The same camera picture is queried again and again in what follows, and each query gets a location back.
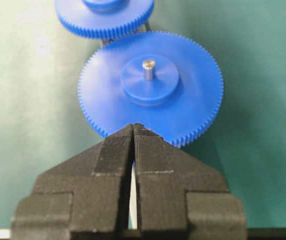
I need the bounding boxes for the free steel shaft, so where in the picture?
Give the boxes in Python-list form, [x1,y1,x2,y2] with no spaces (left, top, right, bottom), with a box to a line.
[142,59,156,81]

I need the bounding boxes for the green table mat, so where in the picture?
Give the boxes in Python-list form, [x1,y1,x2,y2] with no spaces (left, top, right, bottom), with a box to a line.
[0,0,286,229]

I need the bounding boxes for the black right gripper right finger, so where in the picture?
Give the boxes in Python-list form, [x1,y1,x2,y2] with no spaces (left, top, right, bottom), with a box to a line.
[133,123,247,240]

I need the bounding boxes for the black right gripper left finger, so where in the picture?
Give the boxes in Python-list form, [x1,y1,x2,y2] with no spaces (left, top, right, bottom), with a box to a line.
[11,124,134,240]

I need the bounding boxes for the black aluminium table frame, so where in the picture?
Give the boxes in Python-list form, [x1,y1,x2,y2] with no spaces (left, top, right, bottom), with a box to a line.
[0,227,286,240]

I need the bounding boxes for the small blue gear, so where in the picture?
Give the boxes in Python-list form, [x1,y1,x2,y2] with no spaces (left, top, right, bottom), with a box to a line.
[78,31,224,147]

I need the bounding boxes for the large blue gear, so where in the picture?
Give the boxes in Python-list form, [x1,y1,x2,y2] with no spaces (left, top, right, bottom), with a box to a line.
[55,0,154,40]

